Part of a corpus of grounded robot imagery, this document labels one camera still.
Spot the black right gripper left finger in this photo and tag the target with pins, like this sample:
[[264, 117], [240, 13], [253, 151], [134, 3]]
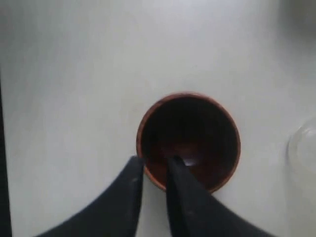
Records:
[[115, 213]]

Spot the clear plastic bottle white cap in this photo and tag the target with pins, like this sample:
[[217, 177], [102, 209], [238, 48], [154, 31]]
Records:
[[301, 147]]

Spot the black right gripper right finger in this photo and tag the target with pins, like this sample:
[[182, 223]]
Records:
[[194, 212]]

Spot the brown wooden cup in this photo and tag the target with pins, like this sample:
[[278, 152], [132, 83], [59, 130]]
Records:
[[195, 127]]

